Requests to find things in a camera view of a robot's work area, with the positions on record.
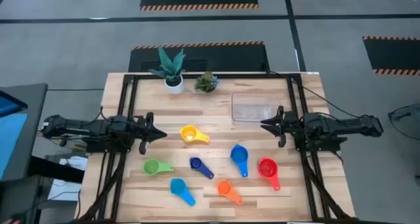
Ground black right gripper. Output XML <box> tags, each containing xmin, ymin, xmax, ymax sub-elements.
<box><xmin>261</xmin><ymin>105</ymin><xmax>303</xmax><ymax>148</ymax></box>

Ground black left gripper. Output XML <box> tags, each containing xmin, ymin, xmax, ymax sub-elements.
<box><xmin>133</xmin><ymin>112</ymin><xmax>167</xmax><ymax>155</ymax></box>

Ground clear plastic basket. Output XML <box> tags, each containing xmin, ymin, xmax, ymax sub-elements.
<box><xmin>231</xmin><ymin>92</ymin><xmax>283</xmax><ymax>123</ymax></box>

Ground yellow measuring cup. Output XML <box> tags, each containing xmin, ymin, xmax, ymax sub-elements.
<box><xmin>179</xmin><ymin>124</ymin><xmax>211</xmax><ymax>145</ymax></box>

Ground green measuring cup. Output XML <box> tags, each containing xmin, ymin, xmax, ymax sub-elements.
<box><xmin>142</xmin><ymin>158</ymin><xmax>175</xmax><ymax>177</ymax></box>

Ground red measuring cup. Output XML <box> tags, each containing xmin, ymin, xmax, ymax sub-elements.
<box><xmin>257</xmin><ymin>157</ymin><xmax>282</xmax><ymax>192</ymax></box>

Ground large blue measuring cup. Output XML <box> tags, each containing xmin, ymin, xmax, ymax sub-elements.
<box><xmin>230</xmin><ymin>144</ymin><xmax>249</xmax><ymax>178</ymax></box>

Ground small navy measuring cup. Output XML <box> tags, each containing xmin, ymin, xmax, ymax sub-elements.
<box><xmin>189</xmin><ymin>156</ymin><xmax>215</xmax><ymax>180</ymax></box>

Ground light blue measuring cup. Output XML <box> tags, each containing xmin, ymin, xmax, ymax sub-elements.
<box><xmin>169</xmin><ymin>178</ymin><xmax>197</xmax><ymax>207</ymax></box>

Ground orange measuring cup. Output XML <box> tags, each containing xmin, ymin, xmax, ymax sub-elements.
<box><xmin>217</xmin><ymin>179</ymin><xmax>243</xmax><ymax>206</ymax></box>

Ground snake plant in white pot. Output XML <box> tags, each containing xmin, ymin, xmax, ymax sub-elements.
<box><xmin>147</xmin><ymin>46</ymin><xmax>186</xmax><ymax>95</ymax></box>

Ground small succulent in dark pot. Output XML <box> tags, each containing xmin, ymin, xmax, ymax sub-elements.
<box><xmin>194</xmin><ymin>71</ymin><xmax>221</xmax><ymax>93</ymax></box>

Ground wide black hazard-striped floor mat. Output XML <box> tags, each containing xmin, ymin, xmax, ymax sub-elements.
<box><xmin>127</xmin><ymin>41</ymin><xmax>270</xmax><ymax>74</ymax></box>

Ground white papers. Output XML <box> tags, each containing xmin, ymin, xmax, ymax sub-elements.
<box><xmin>47</xmin><ymin>156</ymin><xmax>89</xmax><ymax>202</ymax></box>

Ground black desk crossbar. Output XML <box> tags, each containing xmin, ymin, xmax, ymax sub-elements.
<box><xmin>28</xmin><ymin>154</ymin><xmax>85</xmax><ymax>185</ymax></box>

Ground large blue screen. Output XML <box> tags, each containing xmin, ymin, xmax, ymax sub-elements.
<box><xmin>0</xmin><ymin>113</ymin><xmax>29</xmax><ymax>181</ymax></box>

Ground small dark screen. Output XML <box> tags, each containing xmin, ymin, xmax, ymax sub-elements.
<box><xmin>0</xmin><ymin>89</ymin><xmax>29</xmax><ymax>119</ymax></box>

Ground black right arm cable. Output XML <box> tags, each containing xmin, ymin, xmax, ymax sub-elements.
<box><xmin>264</xmin><ymin>62</ymin><xmax>360</xmax><ymax>118</ymax></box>

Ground black aluminium table frame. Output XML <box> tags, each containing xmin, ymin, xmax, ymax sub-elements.
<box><xmin>75</xmin><ymin>72</ymin><xmax>355</xmax><ymax>224</ymax></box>

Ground thin black floor cable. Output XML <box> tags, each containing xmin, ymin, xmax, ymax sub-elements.
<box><xmin>47</xmin><ymin>88</ymin><xmax>105</xmax><ymax>92</ymax></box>

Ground yellow and black wire bundle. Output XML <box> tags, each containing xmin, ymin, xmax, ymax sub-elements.
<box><xmin>35</xmin><ymin>127</ymin><xmax>99</xmax><ymax>152</ymax></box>

